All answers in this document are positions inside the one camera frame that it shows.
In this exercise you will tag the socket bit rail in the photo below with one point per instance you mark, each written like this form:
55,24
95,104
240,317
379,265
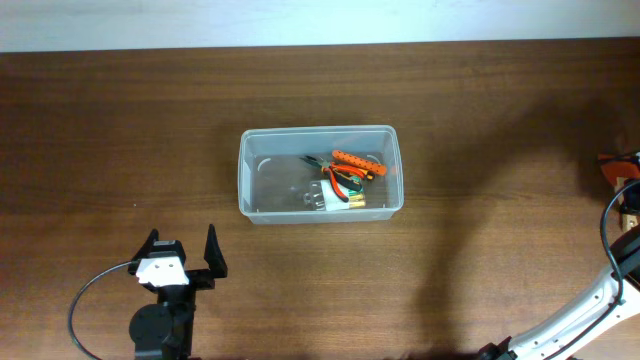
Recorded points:
367,166

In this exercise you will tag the clear screwdriver set case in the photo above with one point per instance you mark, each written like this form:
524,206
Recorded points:
321,197

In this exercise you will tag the orange black pliers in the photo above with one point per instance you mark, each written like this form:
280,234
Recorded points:
312,161

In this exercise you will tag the red wooden-handled scraper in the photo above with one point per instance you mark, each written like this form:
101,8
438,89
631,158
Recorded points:
616,170

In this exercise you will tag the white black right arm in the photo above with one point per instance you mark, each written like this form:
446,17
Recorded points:
614,295

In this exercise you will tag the red handled pliers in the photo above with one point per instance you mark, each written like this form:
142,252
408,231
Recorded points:
342,193

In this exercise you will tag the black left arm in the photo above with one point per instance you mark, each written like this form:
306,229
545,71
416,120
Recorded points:
164,329

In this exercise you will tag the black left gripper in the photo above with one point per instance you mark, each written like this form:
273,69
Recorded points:
197,276

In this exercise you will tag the clear plastic container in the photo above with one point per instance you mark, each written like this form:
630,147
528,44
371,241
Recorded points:
272,178

